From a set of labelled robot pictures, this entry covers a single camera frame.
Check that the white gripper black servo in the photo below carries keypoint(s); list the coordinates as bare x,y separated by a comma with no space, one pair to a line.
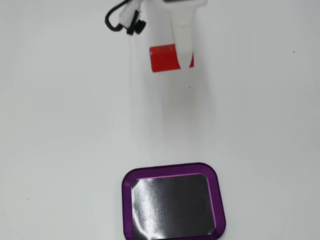
180,37

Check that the small black knob screw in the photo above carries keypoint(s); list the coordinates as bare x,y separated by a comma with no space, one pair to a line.
139,25

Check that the red textured cube block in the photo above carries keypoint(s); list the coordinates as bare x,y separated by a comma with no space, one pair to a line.
162,58

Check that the white plastic mount bracket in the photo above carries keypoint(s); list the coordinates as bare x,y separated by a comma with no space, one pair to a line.
127,15

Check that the purple metal tray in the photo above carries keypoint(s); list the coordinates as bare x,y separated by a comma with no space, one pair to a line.
127,180

